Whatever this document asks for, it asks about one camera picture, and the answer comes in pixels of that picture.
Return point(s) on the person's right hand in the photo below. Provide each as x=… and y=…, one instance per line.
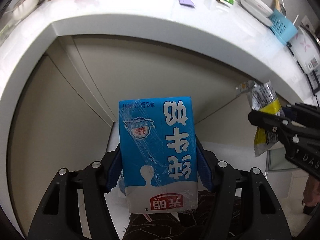
x=310, y=196

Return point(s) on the wooden chopsticks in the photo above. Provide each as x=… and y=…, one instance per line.
x=276, y=4

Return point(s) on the blue striped plate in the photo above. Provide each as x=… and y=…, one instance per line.
x=256, y=14

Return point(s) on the yellow silver snack wrapper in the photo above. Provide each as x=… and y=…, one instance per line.
x=265, y=114

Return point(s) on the blue patterned bowl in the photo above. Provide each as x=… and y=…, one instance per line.
x=261, y=7

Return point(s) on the white bowl with chopsticks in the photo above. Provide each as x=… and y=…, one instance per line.
x=22, y=9

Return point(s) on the white floral rice cooker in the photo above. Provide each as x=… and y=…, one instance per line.
x=305, y=48

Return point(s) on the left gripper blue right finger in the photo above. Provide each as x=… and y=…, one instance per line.
x=203, y=167

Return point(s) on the blue white milk carton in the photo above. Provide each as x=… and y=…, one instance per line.
x=158, y=152

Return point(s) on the small white orange sachet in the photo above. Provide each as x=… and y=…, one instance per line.
x=244, y=87

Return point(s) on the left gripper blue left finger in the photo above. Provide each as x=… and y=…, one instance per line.
x=114, y=167

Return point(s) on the wall socket with plug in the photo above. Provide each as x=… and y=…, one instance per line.
x=306, y=23

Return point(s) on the blue utensil holder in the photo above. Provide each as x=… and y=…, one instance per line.
x=282, y=27

